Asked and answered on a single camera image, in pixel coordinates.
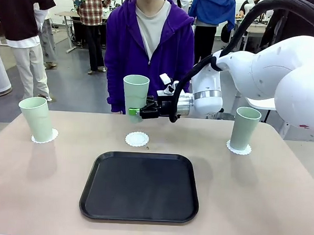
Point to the person in blue jacket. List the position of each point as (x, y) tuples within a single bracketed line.
[(215, 7)]

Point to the person in plaid shirt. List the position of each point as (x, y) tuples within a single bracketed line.
[(92, 11)]

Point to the white scalloped coaster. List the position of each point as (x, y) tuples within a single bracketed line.
[(238, 151), (137, 139), (54, 134)]

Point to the hanging black jacket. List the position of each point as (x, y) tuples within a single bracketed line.
[(296, 22)]

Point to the person in dark shirt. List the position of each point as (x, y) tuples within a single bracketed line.
[(17, 15)]

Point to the person in purple hoodie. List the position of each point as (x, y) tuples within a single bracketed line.
[(124, 42)]

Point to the black plastic tray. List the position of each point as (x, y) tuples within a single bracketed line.
[(142, 187)]

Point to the white side table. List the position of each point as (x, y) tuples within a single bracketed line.
[(260, 104)]

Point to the pale green plastic cup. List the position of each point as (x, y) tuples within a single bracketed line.
[(135, 95), (38, 119), (243, 132)]

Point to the grey background desk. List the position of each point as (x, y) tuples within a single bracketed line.
[(66, 15)]

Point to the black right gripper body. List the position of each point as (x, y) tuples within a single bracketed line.
[(158, 107)]

